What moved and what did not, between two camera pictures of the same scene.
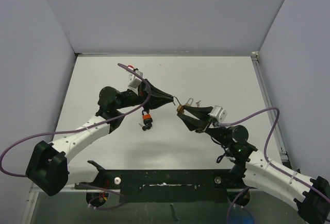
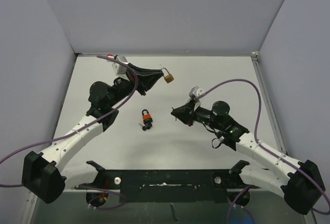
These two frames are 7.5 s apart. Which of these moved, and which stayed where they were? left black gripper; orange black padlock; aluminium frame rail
Moved: left black gripper
Stayed: aluminium frame rail; orange black padlock
